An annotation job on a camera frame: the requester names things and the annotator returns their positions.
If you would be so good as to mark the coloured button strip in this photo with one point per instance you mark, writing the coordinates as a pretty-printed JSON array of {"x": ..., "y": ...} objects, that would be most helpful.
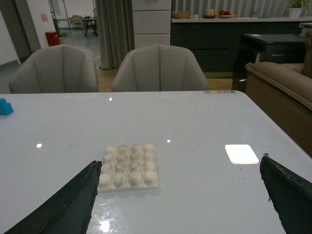
[{"x": 220, "y": 92}]

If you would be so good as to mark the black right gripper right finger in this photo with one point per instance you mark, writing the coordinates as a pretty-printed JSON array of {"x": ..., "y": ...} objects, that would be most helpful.
[{"x": 291, "y": 195}]

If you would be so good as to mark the left grey chair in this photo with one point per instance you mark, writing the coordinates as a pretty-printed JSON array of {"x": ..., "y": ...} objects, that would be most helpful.
[{"x": 57, "y": 69}]

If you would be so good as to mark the wicker basket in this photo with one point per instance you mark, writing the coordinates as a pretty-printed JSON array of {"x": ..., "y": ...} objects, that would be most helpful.
[{"x": 181, "y": 14}]

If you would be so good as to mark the blue block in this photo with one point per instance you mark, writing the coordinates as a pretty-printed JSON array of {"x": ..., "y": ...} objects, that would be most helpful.
[{"x": 5, "y": 107}]

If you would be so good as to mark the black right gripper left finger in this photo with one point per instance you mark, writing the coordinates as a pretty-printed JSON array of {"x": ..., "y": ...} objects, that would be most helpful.
[{"x": 69, "y": 210}]

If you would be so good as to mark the grey chair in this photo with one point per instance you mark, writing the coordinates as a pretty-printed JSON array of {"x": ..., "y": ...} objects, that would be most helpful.
[
  {"x": 159, "y": 68},
  {"x": 57, "y": 69}
]

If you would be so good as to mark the fruit plate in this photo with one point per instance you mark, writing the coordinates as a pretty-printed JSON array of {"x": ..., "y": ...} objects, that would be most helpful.
[{"x": 226, "y": 14}]

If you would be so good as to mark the white refrigerator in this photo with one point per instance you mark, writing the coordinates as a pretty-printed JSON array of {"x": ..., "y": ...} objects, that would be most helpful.
[{"x": 151, "y": 22}]

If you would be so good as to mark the right grey chair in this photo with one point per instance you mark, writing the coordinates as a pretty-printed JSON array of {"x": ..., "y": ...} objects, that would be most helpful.
[{"x": 159, "y": 68}]

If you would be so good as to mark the dark kitchen counter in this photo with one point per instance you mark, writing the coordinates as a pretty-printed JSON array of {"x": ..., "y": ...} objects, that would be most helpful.
[{"x": 215, "y": 42}]

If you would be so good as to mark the black cabinet box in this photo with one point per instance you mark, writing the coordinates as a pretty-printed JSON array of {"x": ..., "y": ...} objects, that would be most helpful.
[{"x": 277, "y": 48}]

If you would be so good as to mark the beige sofa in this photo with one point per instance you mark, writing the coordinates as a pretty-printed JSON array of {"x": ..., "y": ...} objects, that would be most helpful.
[{"x": 284, "y": 93}]

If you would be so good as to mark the potted plant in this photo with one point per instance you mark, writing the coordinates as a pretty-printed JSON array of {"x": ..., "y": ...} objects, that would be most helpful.
[{"x": 295, "y": 7}]

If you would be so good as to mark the grey curtain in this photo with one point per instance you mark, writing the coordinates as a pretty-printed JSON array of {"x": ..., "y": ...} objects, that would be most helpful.
[{"x": 115, "y": 30}]

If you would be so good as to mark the white studded base plate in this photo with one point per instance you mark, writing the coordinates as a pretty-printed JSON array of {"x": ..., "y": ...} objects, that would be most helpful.
[{"x": 127, "y": 168}]

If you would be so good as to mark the red bin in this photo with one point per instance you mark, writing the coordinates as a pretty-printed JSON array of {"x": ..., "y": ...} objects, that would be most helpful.
[{"x": 52, "y": 38}]

